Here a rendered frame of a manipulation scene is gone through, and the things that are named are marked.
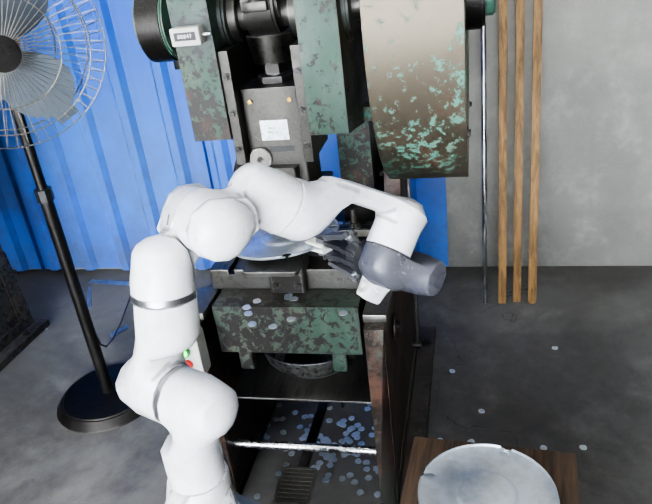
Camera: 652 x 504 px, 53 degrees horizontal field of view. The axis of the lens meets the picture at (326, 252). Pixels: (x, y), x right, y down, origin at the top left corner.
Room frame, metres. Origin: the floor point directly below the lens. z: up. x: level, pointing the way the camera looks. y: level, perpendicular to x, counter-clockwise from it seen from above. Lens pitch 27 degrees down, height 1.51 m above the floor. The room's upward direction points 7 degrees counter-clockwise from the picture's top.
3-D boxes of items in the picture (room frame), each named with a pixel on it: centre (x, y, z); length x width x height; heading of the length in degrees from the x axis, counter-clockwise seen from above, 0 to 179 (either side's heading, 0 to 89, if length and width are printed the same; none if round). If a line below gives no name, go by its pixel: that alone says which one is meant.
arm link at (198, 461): (0.94, 0.27, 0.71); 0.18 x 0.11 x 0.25; 53
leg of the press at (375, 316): (1.76, -0.23, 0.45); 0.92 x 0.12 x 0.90; 166
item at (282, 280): (1.52, 0.11, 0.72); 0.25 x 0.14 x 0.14; 166
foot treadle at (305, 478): (1.56, 0.10, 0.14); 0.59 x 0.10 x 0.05; 166
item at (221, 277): (1.69, 0.07, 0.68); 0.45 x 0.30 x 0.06; 76
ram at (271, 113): (1.65, 0.08, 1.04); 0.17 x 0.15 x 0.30; 166
